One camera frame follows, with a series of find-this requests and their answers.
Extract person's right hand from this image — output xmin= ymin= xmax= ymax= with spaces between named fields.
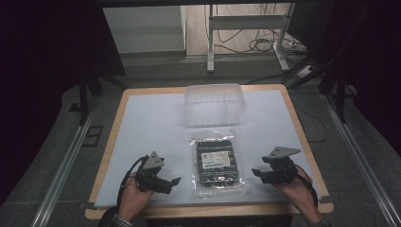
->
xmin=272 ymin=166 xmax=323 ymax=223

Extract clear plastic bag dark contents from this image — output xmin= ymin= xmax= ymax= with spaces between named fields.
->
xmin=189 ymin=128 xmax=250 ymax=199

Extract white table mat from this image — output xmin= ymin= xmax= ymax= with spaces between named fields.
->
xmin=94 ymin=89 xmax=323 ymax=209

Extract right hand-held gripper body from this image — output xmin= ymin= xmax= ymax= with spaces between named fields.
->
xmin=260 ymin=146 xmax=302 ymax=185

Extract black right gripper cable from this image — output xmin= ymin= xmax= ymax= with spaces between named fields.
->
xmin=294 ymin=165 xmax=320 ymax=208

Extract tangle of black floor cables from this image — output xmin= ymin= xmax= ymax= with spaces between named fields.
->
xmin=203 ymin=3 xmax=308 ymax=55

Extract white power strip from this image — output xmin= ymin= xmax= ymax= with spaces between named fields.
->
xmin=296 ymin=64 xmax=315 ymax=79

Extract black stand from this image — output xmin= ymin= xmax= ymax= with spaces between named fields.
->
xmin=282 ymin=3 xmax=373 ymax=125
xmin=77 ymin=60 xmax=130 ymax=127

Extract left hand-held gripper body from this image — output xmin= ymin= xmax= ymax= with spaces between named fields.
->
xmin=135 ymin=150 xmax=173 ymax=195

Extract black floor socket plate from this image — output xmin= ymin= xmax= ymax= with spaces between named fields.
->
xmin=82 ymin=125 xmax=104 ymax=148

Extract person's left hand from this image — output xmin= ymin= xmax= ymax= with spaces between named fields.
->
xmin=117 ymin=171 xmax=156 ymax=222

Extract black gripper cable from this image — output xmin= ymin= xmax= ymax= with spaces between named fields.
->
xmin=294 ymin=165 xmax=320 ymax=208
xmin=116 ymin=154 xmax=149 ymax=210

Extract aluminium floor rail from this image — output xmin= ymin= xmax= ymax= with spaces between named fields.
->
xmin=29 ymin=97 xmax=99 ymax=227
xmin=321 ymin=93 xmax=401 ymax=227

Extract clear plastic storage box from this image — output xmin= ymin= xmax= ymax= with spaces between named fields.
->
xmin=183 ymin=82 xmax=247 ymax=129

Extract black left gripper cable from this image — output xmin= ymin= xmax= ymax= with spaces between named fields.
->
xmin=116 ymin=154 xmax=149 ymax=210

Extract white metal desk frame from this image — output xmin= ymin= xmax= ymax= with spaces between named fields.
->
xmin=206 ymin=3 xmax=296 ymax=74

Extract black floor cable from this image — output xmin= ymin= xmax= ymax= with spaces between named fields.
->
xmin=292 ymin=100 xmax=329 ymax=144

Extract grey wall panel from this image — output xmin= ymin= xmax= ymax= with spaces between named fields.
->
xmin=102 ymin=5 xmax=187 ymax=55

